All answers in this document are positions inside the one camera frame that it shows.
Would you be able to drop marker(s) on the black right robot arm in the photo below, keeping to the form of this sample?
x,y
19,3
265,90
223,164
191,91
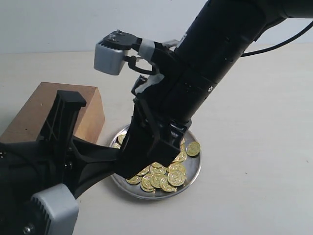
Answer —
x,y
216,39

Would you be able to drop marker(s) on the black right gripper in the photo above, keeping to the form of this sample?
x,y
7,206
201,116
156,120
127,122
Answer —
x,y
164,103

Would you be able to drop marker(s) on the lone gold coin on rim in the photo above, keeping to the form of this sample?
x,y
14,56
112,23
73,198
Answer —
x,y
193,149

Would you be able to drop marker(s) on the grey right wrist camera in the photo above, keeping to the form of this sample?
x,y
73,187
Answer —
x,y
111,53

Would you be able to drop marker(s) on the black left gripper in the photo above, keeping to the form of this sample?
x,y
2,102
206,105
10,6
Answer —
x,y
30,167

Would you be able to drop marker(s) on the brown cardboard slotted box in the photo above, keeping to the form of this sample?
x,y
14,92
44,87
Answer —
x,y
28,122

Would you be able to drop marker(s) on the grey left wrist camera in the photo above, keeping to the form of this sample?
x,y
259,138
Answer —
x,y
52,211

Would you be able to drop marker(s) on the gold coin front right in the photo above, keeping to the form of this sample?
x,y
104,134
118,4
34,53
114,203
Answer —
x,y
176,178

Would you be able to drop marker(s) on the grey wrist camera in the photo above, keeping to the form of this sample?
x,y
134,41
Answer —
x,y
52,211
111,53

